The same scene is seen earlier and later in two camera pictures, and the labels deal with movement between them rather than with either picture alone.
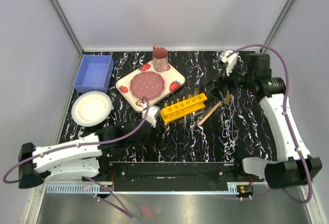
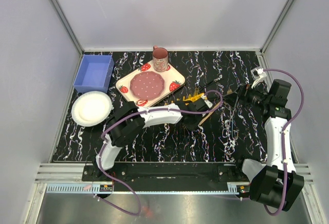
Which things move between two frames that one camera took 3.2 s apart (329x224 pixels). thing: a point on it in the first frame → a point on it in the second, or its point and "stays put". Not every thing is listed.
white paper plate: x=91 y=108 stays put
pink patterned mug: x=160 y=56 stays put
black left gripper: x=156 y=142 → x=192 y=127
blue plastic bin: x=94 y=74 stays put
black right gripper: x=225 y=80 → x=244 y=94
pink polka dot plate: x=147 y=84 stays put
